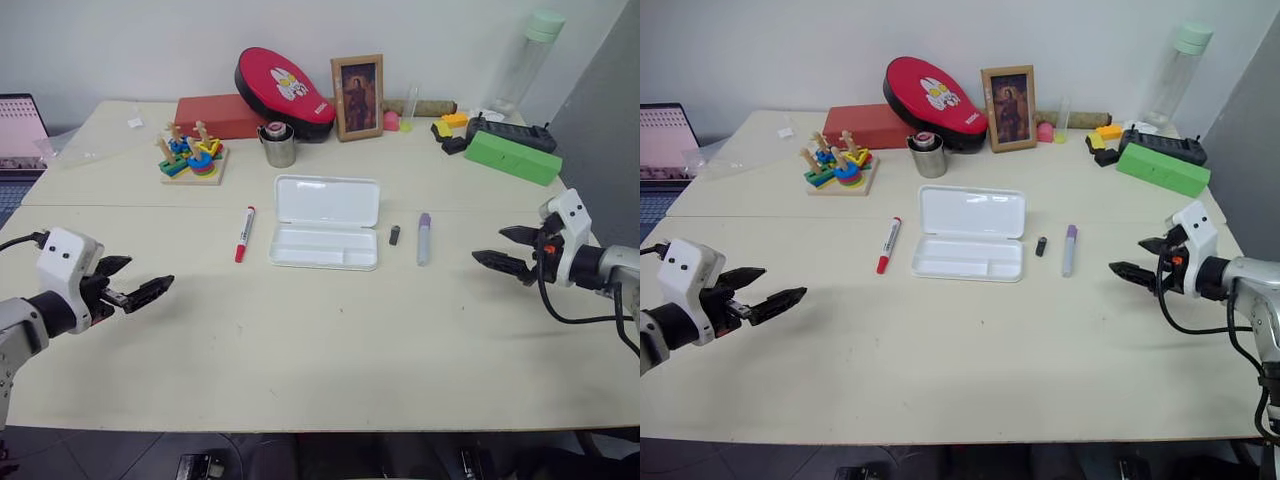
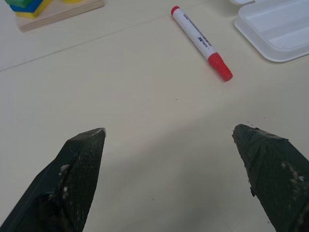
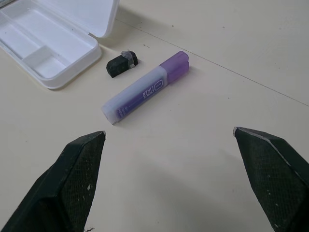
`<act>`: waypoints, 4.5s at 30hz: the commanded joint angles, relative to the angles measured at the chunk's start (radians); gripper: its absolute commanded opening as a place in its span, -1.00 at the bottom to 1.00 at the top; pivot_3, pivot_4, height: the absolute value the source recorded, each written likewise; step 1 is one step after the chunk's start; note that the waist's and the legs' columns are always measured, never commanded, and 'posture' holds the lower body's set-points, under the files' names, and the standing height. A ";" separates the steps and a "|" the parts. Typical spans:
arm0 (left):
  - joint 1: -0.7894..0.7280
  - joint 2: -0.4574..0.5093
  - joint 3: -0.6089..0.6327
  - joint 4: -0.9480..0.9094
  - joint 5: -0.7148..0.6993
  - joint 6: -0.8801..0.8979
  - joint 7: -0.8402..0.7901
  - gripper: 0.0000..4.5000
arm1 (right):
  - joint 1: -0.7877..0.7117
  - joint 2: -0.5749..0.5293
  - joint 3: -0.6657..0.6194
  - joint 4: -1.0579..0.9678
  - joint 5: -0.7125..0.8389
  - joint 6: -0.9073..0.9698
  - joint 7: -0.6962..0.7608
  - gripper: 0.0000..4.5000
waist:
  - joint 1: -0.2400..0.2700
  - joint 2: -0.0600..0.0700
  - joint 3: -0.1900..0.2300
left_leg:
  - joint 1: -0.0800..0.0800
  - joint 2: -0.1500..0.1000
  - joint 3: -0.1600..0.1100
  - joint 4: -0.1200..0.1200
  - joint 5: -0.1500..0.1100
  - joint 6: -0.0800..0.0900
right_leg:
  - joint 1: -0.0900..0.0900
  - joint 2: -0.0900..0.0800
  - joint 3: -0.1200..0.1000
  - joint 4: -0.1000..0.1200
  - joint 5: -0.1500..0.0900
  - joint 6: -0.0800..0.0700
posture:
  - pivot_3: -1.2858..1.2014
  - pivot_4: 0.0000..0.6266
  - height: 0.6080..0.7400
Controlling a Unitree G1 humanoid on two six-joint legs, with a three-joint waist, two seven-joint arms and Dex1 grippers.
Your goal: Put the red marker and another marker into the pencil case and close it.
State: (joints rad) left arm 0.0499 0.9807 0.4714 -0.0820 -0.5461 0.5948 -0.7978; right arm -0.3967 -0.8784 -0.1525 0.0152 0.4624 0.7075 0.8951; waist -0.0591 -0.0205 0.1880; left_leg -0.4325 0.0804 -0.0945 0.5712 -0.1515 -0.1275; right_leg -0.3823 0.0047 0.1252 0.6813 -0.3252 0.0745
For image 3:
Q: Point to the black eraser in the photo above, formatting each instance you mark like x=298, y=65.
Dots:
x=121, y=64

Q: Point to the purple highlighter pen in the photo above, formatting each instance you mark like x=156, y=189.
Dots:
x=144, y=89

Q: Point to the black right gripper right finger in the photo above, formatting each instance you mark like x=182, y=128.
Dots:
x=272, y=183

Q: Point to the white plastic pencil case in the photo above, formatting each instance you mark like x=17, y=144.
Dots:
x=46, y=41

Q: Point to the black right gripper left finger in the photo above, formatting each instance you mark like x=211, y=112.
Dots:
x=60, y=188

